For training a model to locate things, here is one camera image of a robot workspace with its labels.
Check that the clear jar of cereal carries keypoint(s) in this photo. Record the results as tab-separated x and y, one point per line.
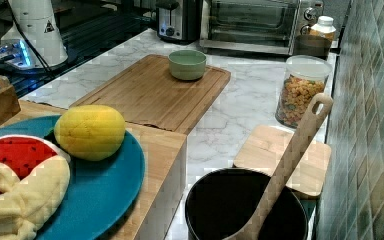
305	77

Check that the small square wooden board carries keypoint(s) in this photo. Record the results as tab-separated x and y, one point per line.
264	148

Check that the green ceramic bowl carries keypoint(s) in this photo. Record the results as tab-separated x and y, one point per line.
187	64

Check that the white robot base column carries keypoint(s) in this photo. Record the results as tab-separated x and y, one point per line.
35	34

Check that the white lidded bottle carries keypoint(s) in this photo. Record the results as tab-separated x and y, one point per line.
323	28

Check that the yellow plush lemon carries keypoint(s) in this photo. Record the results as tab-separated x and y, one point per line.
90	132

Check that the pale yellow plush banana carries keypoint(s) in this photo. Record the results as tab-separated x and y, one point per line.
25	205

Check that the black silver toaster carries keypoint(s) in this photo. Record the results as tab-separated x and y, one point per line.
178	20

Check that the red plush watermelon slice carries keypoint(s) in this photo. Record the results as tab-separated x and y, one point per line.
24	152

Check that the stainless toaster oven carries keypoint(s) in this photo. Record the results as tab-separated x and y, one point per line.
263	26

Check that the black pot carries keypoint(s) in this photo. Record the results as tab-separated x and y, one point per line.
221	202

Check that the large bamboo cutting board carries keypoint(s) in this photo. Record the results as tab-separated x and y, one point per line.
147	94

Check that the teal round plate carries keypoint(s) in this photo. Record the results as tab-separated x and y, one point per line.
66	198

